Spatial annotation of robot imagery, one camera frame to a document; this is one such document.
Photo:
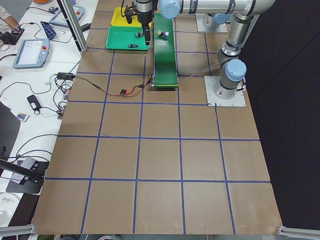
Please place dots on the teach pendant near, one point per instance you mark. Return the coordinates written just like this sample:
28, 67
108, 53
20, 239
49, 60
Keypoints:
32, 53

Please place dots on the blue plaid cloth mask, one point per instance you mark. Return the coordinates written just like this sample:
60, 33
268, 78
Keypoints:
49, 30

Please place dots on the aluminium profile post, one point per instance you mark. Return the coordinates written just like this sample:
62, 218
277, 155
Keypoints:
73, 24

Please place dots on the small controller board red LED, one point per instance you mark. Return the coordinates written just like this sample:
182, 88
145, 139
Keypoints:
123, 92

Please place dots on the yellow push button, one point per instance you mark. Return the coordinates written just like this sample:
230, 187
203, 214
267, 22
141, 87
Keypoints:
163, 34

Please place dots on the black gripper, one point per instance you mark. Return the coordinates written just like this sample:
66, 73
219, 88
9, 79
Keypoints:
144, 15

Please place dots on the yellow plastic tray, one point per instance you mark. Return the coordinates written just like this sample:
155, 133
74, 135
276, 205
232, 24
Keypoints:
119, 21

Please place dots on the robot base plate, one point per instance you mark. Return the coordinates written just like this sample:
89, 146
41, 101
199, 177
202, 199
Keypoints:
217, 96
212, 22

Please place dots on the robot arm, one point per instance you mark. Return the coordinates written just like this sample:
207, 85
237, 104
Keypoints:
143, 9
240, 14

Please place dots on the green conveyor belt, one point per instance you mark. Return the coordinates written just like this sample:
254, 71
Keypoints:
165, 69

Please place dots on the green plastic tray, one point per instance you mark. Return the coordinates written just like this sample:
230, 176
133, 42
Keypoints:
119, 37

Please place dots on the green push button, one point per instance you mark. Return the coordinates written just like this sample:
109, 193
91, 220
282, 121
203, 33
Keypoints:
133, 46
138, 35

